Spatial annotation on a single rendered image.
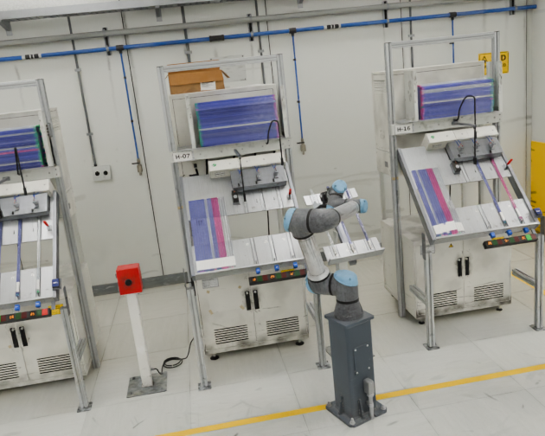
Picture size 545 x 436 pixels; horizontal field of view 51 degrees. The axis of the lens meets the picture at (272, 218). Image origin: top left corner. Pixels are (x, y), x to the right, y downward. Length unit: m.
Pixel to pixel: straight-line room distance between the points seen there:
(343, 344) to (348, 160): 2.69
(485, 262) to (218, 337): 1.87
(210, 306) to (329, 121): 2.28
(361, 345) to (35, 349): 2.03
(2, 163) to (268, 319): 1.89
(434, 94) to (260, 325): 1.88
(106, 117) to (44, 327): 2.04
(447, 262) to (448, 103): 1.06
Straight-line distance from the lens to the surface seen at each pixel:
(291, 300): 3.77
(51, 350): 3.91
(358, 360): 3.03
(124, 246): 5.32
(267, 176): 3.60
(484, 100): 4.10
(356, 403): 3.14
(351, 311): 2.93
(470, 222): 3.73
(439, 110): 3.96
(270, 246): 3.39
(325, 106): 5.26
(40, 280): 3.49
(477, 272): 4.16
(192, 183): 3.66
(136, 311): 3.55
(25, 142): 3.72
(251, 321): 3.78
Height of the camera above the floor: 1.79
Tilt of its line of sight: 14 degrees down
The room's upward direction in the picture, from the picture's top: 6 degrees counter-clockwise
